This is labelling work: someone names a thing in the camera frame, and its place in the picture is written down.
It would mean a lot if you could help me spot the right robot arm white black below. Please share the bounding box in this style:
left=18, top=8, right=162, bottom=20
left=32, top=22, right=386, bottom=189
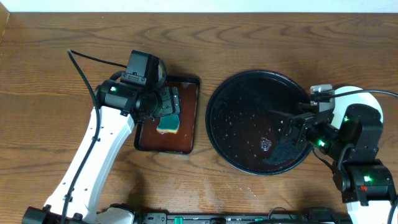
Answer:
left=265, top=101, right=397, bottom=223

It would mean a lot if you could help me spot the light blue plate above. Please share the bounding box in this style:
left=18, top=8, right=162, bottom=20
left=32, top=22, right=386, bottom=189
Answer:
left=331, top=93, right=383, bottom=129

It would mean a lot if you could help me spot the green yellow sponge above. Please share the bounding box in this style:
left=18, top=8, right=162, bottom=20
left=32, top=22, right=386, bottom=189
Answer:
left=156, top=114, right=180, bottom=134

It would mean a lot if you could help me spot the round black tray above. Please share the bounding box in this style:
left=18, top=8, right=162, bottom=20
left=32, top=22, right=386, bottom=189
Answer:
left=206, top=70, right=312, bottom=175

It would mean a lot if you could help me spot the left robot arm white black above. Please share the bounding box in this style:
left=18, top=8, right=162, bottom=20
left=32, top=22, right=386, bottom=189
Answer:
left=22, top=79, right=180, bottom=223

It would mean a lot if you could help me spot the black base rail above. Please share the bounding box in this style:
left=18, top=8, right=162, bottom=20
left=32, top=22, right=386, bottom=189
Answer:
left=133, top=207, right=352, bottom=224

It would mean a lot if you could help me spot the black rectangular water tray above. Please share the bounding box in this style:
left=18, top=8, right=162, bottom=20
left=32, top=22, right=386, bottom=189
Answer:
left=134, top=76, right=200, bottom=154

